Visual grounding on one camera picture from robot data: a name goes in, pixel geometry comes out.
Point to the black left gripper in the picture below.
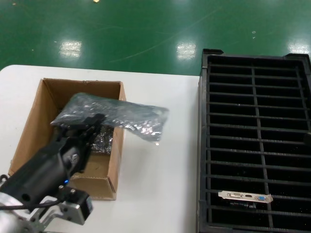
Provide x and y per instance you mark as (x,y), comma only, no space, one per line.
(39,174)

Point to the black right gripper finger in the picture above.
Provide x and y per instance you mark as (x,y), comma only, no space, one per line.
(308,138)

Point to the grey anti-static bag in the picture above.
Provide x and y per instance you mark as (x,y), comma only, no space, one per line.
(126,112)

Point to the graphics card with silver bracket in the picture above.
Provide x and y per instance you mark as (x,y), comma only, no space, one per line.
(243,196)

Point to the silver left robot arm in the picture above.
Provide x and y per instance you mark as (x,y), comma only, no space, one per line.
(9,218)

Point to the bagged graphics card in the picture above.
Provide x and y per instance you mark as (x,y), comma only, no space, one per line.
(102,143)

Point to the brown cardboard box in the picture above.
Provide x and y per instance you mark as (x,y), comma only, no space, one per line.
(97,170)

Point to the black slotted container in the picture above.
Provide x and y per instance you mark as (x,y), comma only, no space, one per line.
(243,97)

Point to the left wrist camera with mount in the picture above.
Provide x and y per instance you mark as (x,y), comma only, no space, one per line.
(73,211)

